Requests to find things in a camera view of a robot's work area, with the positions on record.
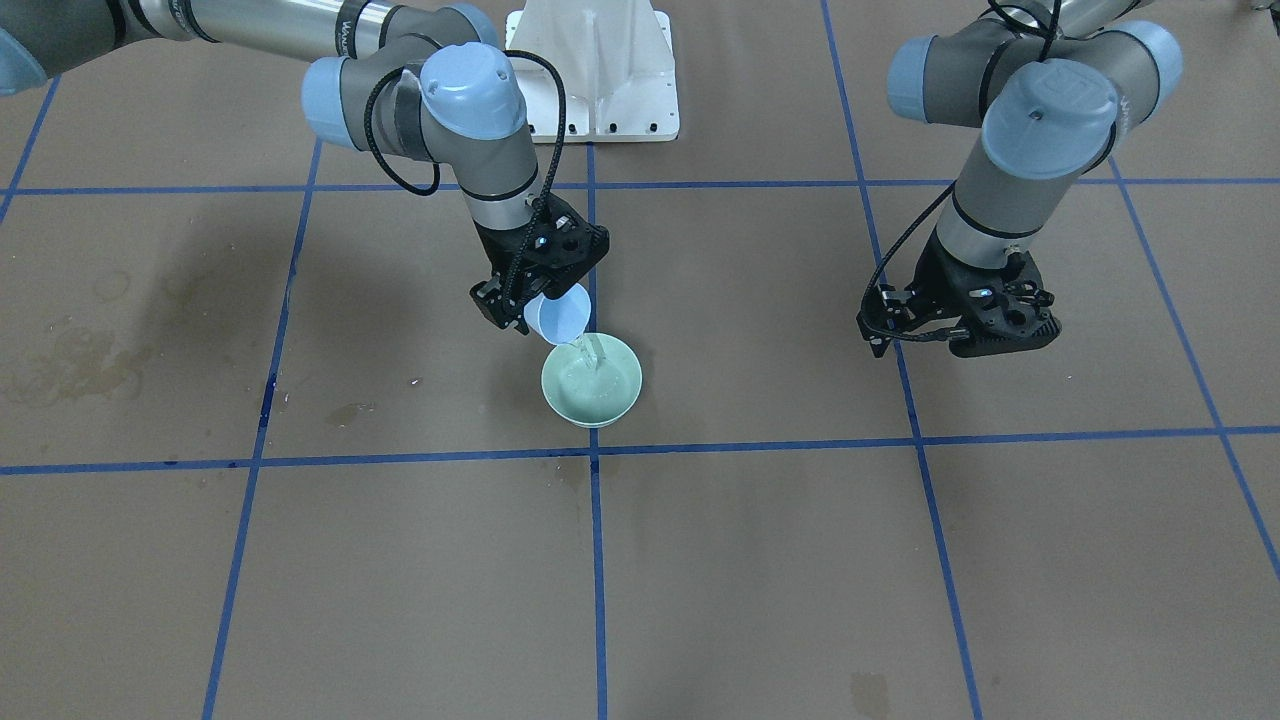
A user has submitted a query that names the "light green bowl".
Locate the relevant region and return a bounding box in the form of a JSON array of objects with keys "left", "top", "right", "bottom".
[{"left": 540, "top": 332, "right": 644, "bottom": 429}]

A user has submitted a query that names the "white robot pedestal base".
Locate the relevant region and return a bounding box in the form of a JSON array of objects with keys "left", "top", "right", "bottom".
[{"left": 504, "top": 1, "right": 681, "bottom": 143}]

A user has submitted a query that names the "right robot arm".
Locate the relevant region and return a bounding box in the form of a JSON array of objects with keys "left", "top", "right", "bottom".
[{"left": 1, "top": 1, "right": 609, "bottom": 345}]

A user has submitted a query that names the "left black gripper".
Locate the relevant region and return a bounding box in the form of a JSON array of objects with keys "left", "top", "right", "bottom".
[{"left": 858, "top": 240, "right": 1061, "bottom": 357}]

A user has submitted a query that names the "light blue plastic cup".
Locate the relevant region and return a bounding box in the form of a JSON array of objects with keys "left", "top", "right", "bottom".
[{"left": 524, "top": 284, "right": 593, "bottom": 345}]

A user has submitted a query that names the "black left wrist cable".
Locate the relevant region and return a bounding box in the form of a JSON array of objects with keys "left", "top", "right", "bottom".
[{"left": 860, "top": 181, "right": 956, "bottom": 346}]

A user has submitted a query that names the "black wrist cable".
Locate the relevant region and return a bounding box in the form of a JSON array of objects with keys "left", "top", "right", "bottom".
[
  {"left": 364, "top": 47, "right": 570, "bottom": 301},
  {"left": 860, "top": 181, "right": 956, "bottom": 346}
]

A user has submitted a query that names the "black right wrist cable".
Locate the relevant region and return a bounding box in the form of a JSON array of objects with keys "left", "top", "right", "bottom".
[{"left": 364, "top": 47, "right": 570, "bottom": 301}]

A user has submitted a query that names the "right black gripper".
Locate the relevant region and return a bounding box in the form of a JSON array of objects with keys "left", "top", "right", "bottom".
[{"left": 470, "top": 193, "right": 611, "bottom": 333}]

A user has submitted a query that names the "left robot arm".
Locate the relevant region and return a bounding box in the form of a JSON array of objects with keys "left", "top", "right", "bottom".
[{"left": 858, "top": 1, "right": 1184, "bottom": 357}]

